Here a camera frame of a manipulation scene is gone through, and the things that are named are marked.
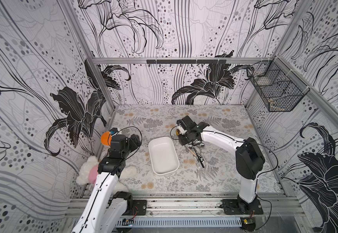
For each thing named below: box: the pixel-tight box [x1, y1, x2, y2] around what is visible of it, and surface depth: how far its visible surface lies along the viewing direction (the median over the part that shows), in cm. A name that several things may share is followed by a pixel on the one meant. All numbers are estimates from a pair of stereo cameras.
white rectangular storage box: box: [148, 136, 180, 176], surface depth 92 cm
